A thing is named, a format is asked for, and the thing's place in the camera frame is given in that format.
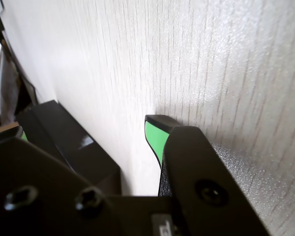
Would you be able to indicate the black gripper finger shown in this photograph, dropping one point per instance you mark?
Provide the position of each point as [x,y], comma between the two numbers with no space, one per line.
[39,184]

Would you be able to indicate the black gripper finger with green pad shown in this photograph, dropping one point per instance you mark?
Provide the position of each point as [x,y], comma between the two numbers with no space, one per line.
[199,167]

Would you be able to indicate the black open box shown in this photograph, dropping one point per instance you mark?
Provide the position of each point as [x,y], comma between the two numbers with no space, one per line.
[88,167]

